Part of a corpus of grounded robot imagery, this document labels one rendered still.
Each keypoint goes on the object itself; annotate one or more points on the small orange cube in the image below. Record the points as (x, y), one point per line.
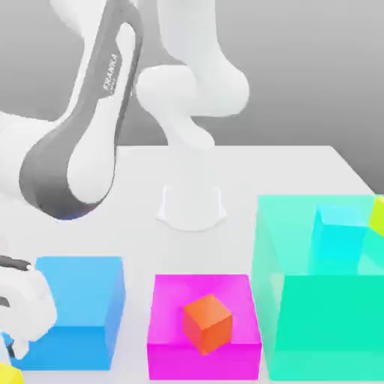
(207, 324)

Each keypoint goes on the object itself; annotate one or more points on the small yellow cube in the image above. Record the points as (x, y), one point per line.
(10, 375)

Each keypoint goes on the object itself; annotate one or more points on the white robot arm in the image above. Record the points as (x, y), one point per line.
(192, 90)

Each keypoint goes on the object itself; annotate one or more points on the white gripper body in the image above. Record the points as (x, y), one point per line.
(36, 306)

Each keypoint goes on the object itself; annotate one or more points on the small lime cube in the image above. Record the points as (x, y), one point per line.
(378, 216)

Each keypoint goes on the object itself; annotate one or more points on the large green box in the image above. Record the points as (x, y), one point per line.
(324, 324)

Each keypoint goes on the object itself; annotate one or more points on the large blue box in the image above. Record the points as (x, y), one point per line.
(84, 294)

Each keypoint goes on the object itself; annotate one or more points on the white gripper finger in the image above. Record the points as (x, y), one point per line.
(21, 349)

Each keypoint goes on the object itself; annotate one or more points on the small cyan cube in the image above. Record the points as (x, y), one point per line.
(336, 240)

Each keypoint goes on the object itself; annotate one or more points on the large magenta box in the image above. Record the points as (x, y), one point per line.
(168, 360)

